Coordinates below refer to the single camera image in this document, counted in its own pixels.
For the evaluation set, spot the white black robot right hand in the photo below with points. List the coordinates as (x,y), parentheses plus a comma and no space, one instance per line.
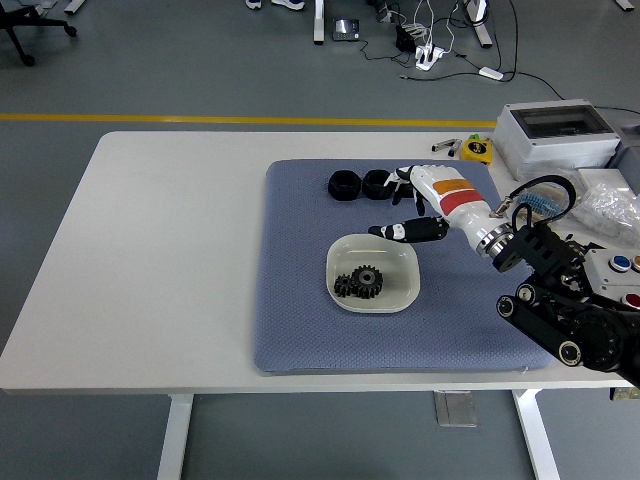
(450,200)

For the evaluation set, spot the large black gear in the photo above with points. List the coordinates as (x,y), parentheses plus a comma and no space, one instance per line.
(370,282)

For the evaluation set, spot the small black gear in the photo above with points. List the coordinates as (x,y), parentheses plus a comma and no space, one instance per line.
(344,286)

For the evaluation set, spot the small black hex nut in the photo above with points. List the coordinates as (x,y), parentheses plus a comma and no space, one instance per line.
(406,191)

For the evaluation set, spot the large black hex nut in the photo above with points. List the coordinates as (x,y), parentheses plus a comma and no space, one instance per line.
(343,185)
(374,184)

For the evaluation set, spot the white push-button control box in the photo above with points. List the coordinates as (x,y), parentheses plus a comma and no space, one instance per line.
(607,272)

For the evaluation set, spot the grey metal box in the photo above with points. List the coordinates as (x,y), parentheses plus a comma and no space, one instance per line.
(629,155)

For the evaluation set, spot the small black marker pen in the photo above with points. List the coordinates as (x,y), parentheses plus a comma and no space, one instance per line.
(452,151)

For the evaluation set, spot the small silver black tool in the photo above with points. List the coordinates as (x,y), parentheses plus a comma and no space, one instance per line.
(440,145)

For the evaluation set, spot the yellow tape measure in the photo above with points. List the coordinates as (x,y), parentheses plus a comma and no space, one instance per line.
(476,149)

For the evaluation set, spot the white square plate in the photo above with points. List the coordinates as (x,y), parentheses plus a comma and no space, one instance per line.
(385,255)

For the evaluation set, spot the clear bag of blue resistors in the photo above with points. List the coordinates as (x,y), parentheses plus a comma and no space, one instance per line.
(542,204)

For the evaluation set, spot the white power adapter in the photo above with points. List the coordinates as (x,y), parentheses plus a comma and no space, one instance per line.
(491,73)

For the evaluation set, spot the white power strip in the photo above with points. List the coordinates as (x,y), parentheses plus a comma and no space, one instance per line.
(429,57)

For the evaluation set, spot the clear bag of screws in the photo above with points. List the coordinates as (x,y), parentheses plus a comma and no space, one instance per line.
(610,205)

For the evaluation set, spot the black power adapter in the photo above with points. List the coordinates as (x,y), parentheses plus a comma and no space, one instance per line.
(405,39)

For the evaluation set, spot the white background desk leg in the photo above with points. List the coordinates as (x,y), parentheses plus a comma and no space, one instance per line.
(319,25)
(482,25)
(74,6)
(623,4)

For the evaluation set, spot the blue-grey padded mat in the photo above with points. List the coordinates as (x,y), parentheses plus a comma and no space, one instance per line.
(300,325)

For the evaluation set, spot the small grey white plug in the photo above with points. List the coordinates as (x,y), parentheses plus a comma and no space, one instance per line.
(385,14)

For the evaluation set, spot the black desk phone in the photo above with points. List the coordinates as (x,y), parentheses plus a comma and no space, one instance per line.
(346,29)

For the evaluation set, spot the grey metal floor plate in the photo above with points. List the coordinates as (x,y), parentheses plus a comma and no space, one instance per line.
(455,409)

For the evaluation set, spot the white table leg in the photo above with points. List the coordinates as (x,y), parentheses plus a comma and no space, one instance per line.
(175,440)
(537,440)

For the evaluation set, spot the camouflage patterned object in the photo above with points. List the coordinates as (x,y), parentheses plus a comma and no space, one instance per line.
(625,395)

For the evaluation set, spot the black office chair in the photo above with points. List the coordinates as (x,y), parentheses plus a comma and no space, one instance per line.
(10,20)

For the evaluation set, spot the grey electrical enclosure box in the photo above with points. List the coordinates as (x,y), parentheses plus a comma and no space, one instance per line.
(565,150)

